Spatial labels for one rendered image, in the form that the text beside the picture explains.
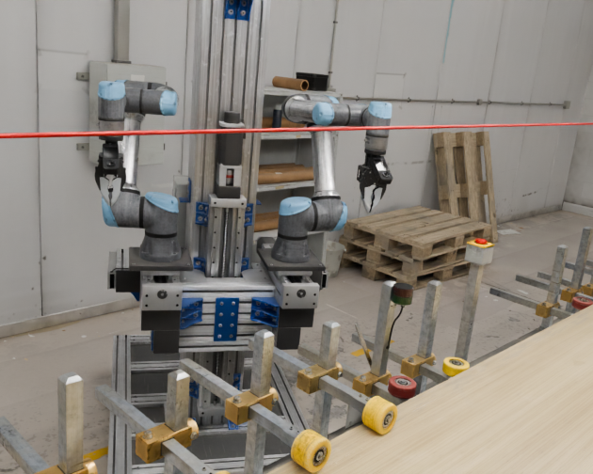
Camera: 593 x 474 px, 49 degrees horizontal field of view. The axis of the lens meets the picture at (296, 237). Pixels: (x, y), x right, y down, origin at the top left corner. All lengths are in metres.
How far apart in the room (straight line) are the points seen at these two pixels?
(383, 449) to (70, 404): 0.75
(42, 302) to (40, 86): 1.32
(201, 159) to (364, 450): 1.31
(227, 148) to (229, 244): 0.39
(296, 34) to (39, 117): 2.09
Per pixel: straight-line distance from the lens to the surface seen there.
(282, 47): 5.04
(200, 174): 2.49
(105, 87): 1.97
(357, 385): 2.00
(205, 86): 2.45
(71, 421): 1.35
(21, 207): 4.09
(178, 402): 1.48
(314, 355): 2.15
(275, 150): 5.09
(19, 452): 1.50
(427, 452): 1.67
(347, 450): 1.62
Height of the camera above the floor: 1.80
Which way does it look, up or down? 16 degrees down
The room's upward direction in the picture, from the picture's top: 5 degrees clockwise
